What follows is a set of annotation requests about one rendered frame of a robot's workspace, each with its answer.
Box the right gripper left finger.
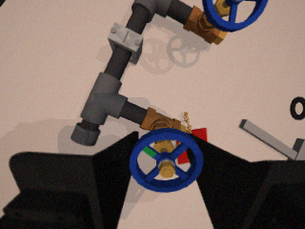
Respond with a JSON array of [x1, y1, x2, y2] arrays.
[[9, 131, 138, 229]]

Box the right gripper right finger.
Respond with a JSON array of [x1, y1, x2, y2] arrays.
[[187, 133, 305, 229]]

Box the small black rubber ring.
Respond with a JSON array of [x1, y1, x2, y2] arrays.
[[290, 96, 305, 120]]

